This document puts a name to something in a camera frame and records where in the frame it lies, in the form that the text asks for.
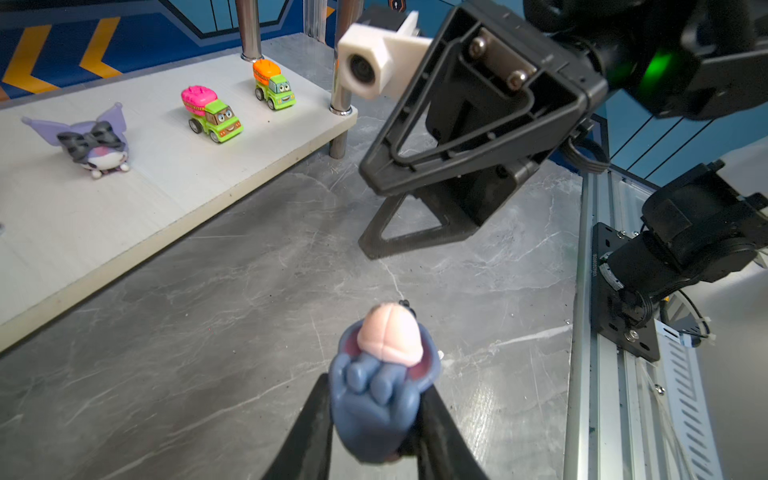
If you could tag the green truck orange top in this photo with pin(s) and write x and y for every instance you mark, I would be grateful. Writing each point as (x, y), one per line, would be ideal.
(272, 87)

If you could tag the white two-tier metal shelf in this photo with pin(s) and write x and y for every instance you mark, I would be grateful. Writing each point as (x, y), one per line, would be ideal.
(66, 234)

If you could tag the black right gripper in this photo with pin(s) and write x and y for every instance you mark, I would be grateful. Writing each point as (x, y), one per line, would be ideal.
(492, 99)

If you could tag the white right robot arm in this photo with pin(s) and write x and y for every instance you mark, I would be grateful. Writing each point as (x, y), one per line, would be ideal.
(698, 60)

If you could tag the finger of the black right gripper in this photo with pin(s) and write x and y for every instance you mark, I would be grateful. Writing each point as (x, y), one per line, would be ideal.
(413, 221)

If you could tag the green truck pink top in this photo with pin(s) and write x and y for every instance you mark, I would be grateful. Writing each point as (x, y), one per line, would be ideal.
(209, 115)

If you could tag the grey donkey toy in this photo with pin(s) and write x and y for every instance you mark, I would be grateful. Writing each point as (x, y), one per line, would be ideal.
(384, 363)

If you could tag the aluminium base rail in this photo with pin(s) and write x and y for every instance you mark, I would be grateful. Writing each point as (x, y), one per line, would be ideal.
(668, 359)

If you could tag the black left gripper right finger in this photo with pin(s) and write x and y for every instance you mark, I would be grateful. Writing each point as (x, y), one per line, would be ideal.
(440, 449)

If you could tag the aluminium corner post right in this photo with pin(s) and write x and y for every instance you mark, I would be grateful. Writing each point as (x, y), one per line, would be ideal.
(315, 19)

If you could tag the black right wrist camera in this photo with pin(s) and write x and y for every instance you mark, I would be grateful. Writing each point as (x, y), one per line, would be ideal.
(379, 53)

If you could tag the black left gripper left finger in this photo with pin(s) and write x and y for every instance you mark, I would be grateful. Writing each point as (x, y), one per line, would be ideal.
(306, 452)

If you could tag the purple eared figure toy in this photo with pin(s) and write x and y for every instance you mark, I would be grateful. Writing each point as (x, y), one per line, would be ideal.
(98, 146)

